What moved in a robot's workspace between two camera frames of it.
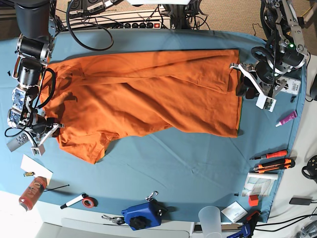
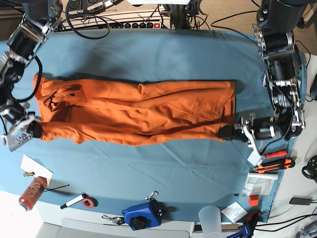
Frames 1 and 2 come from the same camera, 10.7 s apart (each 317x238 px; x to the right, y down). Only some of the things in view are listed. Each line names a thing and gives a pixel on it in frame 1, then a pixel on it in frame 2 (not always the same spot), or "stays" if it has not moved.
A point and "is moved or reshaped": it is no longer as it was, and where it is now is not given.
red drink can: x=32 y=192 stays
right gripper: x=265 y=78 -> x=253 y=129
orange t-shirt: x=93 y=99 is moved or reshaped
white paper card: x=29 y=165 stays
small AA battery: x=28 y=174 stays
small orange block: x=253 y=200 stays
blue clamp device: x=148 y=214 stays
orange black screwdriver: x=271 y=155 stays
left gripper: x=40 y=128 -> x=15 y=113
